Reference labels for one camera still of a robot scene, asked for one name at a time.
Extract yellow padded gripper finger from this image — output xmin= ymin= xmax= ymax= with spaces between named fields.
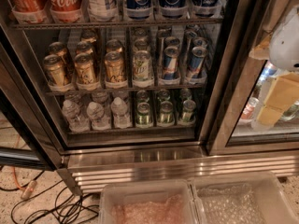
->
xmin=251 ymin=72 xmax=299 ymax=131

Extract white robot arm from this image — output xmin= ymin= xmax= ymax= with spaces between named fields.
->
xmin=249 ymin=5 xmax=299 ymax=132

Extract red white can right compartment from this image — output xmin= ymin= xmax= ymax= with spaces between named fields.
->
xmin=241 ymin=97 xmax=259 ymax=119

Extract right red bull can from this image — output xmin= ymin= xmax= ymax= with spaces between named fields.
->
xmin=186 ymin=46 xmax=207 ymax=78

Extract red bull can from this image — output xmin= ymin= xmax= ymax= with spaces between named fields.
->
xmin=186 ymin=46 xmax=207 ymax=78
xmin=162 ymin=46 xmax=179 ymax=80

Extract right green can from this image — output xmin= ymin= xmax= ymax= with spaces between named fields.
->
xmin=179 ymin=100 xmax=196 ymax=122

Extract middle green can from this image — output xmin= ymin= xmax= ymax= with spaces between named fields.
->
xmin=158 ymin=101 xmax=174 ymax=124

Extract left red bull can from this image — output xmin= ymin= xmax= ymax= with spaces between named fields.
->
xmin=162 ymin=46 xmax=179 ymax=80

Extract left green can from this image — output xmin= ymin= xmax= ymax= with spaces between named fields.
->
xmin=136 ymin=102 xmax=152 ymax=126

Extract green white soda can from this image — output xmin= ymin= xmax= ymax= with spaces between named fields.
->
xmin=133 ymin=50 xmax=151 ymax=81

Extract front right gold can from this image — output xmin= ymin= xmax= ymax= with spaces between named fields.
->
xmin=105 ymin=51 xmax=125 ymax=83

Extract gold can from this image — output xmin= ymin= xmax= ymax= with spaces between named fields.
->
xmin=75 ymin=52 xmax=97 ymax=85
xmin=105 ymin=51 xmax=125 ymax=83
xmin=43 ymin=54 xmax=71 ymax=87

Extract stainless steel fridge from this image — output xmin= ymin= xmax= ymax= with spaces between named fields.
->
xmin=0 ymin=0 xmax=299 ymax=195

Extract front middle gold can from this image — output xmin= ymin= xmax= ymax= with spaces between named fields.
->
xmin=75 ymin=52 xmax=97 ymax=85

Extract white labelled can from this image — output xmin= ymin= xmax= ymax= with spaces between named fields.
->
xmin=89 ymin=0 xmax=117 ymax=21

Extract front left gold can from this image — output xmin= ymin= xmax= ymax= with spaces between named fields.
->
xmin=43 ymin=54 xmax=71 ymax=87

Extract right red coca-cola can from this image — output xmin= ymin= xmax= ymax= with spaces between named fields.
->
xmin=50 ymin=0 xmax=83 ymax=23

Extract right clear plastic bin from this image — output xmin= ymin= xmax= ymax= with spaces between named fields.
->
xmin=190 ymin=172 xmax=299 ymax=224

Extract clear plastic bin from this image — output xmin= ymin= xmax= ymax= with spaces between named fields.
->
xmin=99 ymin=179 xmax=199 ymax=224
xmin=190 ymin=172 xmax=299 ymax=224

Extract left clear plastic bin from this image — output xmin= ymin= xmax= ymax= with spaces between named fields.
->
xmin=99 ymin=179 xmax=199 ymax=224

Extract right water bottle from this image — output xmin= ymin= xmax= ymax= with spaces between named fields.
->
xmin=111 ymin=97 xmax=132 ymax=129

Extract water bottle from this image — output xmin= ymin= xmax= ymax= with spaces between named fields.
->
xmin=87 ymin=102 xmax=111 ymax=131
xmin=62 ymin=100 xmax=90 ymax=133
xmin=111 ymin=97 xmax=132 ymax=129

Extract middle water bottle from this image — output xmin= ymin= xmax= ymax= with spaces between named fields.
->
xmin=87 ymin=102 xmax=111 ymax=131

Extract left water bottle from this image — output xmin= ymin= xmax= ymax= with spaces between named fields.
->
xmin=62 ymin=100 xmax=90 ymax=133

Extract black floor cables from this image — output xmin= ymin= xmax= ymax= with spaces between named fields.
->
xmin=0 ymin=169 xmax=101 ymax=224

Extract orange extension cord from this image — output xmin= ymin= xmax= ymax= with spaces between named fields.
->
xmin=10 ymin=135 xmax=38 ymax=201

